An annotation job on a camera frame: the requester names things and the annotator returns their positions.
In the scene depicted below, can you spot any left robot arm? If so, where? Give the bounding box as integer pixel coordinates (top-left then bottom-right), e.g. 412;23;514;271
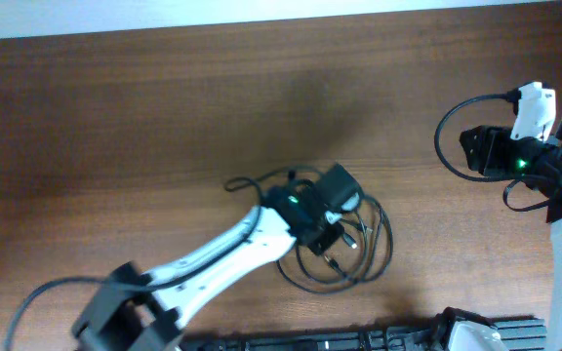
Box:
71;185;361;351

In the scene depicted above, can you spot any thin black USB cable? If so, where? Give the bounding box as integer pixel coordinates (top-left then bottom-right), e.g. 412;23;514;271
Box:
294;214;375;285

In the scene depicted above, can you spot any thick black USB cable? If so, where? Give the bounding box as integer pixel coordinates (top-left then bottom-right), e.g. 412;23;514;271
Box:
275;165;394;295

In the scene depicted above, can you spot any left camera cable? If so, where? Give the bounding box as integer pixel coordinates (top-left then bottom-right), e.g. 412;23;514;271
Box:
2;175;267;351

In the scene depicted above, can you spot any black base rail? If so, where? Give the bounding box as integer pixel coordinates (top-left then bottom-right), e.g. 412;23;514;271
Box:
178;307;547;351

